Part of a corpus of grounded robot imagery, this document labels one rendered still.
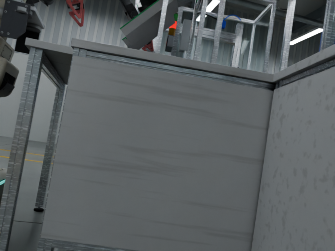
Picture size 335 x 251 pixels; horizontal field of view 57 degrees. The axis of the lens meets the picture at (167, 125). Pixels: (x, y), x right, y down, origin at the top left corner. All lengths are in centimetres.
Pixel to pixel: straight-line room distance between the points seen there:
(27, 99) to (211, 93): 69
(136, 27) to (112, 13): 910
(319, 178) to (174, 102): 53
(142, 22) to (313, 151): 91
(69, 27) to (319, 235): 993
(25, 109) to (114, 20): 929
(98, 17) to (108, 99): 942
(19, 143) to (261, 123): 91
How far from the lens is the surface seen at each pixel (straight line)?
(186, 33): 301
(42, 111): 999
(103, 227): 113
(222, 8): 294
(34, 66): 130
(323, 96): 88
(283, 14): 1042
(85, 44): 114
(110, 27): 1036
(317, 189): 84
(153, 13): 144
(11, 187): 131
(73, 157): 111
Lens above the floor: 55
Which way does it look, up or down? 3 degrees up
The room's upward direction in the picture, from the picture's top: 9 degrees clockwise
